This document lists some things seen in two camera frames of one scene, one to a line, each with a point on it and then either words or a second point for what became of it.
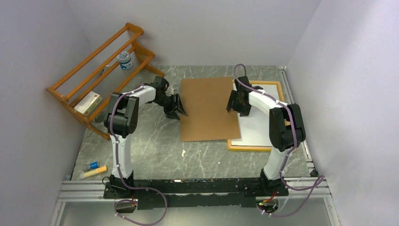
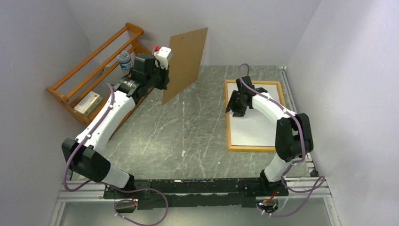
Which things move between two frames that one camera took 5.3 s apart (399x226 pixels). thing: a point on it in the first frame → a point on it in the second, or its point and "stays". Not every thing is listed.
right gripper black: [244, 111] stays
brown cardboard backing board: [204, 100] → [187, 52]
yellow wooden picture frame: [267, 148] stays
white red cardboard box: [89, 103] stays
